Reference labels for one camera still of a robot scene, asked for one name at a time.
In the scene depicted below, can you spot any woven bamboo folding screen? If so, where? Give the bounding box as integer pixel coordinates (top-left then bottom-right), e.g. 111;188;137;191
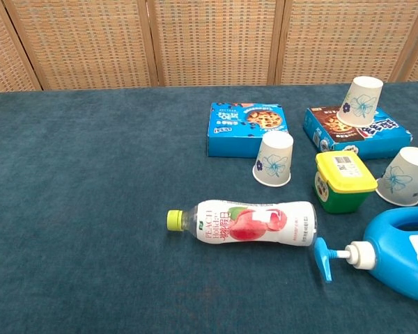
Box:
0;0;418;92

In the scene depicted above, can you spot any blue detergent pump bottle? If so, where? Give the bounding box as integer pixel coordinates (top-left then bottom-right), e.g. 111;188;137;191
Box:
313;206;418;304

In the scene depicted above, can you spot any blue brown chocolate cookie box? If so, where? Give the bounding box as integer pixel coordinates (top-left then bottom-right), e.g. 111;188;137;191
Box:
302;105;413;160

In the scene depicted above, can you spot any teal felt table cover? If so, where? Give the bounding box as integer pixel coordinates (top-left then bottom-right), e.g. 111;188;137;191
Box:
0;81;418;334

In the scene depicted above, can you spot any peach drink plastic bottle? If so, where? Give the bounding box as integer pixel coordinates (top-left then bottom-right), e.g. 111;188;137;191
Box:
166;199;317;248

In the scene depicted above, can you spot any green tub yellow lid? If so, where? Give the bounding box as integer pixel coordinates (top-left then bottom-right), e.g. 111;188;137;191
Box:
312;150;378;214

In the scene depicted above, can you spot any white paper cup blue flower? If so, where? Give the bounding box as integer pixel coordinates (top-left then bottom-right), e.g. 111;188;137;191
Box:
336;76;385;127
375;146;418;207
251;130;295;188

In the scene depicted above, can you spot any light blue cookie box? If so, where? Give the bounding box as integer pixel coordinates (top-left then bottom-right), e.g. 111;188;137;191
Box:
207;102;289;159

